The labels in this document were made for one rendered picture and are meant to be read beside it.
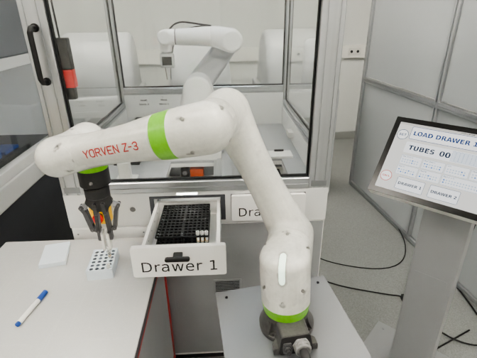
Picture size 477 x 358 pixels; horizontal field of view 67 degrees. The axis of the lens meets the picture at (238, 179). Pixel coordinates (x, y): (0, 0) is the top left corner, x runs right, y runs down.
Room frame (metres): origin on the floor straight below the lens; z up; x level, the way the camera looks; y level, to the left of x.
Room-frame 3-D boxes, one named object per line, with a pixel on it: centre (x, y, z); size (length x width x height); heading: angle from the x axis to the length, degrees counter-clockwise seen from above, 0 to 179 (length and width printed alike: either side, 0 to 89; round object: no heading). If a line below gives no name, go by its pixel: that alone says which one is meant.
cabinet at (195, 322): (1.72, 0.17, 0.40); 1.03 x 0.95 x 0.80; 92
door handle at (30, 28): (1.20, 0.63, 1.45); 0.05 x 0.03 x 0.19; 2
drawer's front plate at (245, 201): (1.25, -0.12, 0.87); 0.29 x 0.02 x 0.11; 92
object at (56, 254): (1.10, 0.68, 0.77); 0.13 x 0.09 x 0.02; 15
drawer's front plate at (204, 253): (0.91, 0.19, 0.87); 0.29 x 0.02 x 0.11; 92
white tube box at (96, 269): (1.02, 0.47, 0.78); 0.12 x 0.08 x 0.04; 8
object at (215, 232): (1.12, 0.19, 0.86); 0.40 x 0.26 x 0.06; 2
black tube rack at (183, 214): (1.11, 0.19, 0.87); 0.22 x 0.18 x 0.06; 2
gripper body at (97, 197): (1.02, 0.45, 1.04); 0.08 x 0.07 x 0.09; 98
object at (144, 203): (1.72, 0.18, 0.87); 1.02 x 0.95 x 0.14; 92
